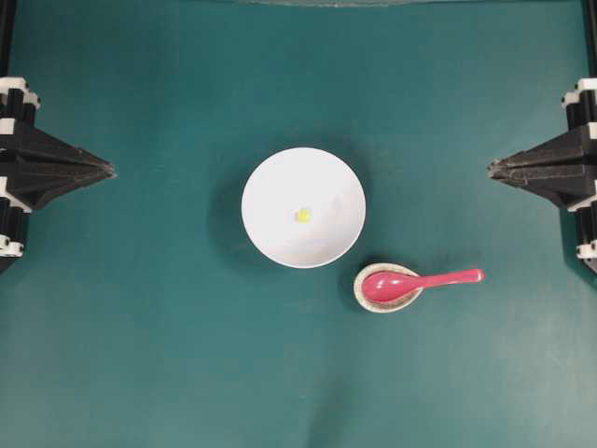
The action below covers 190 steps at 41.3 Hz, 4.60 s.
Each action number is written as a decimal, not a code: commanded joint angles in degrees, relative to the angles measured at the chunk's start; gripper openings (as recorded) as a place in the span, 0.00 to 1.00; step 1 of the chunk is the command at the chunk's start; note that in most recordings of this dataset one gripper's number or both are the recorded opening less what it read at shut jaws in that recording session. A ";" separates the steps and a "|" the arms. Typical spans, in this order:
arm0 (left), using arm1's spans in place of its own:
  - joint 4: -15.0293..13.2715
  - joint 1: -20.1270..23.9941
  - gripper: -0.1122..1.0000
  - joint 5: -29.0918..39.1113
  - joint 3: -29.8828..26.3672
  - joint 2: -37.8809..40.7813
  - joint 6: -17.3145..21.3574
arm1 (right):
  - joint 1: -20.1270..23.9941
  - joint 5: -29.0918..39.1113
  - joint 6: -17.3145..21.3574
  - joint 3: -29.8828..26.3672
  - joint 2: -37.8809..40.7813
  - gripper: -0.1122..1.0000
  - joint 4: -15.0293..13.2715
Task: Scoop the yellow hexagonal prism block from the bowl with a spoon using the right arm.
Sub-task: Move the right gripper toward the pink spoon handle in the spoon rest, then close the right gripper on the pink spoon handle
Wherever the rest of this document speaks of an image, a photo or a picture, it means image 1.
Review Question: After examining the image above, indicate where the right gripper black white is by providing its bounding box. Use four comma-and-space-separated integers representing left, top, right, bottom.
487, 77, 597, 274

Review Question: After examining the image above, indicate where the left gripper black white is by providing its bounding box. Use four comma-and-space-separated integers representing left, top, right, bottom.
0, 76, 118, 274

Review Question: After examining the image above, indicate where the red plastic spoon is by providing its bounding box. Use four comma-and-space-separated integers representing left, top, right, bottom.
362, 269, 485, 302

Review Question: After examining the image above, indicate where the yellow hexagonal prism block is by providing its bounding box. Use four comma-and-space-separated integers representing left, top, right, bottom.
295, 208, 312, 223

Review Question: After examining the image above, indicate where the beige crackle spoon rest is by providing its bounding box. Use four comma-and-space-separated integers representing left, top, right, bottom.
353, 263, 422, 314

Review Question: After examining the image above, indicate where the white round bowl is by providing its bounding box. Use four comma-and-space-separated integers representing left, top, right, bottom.
241, 147, 367, 269

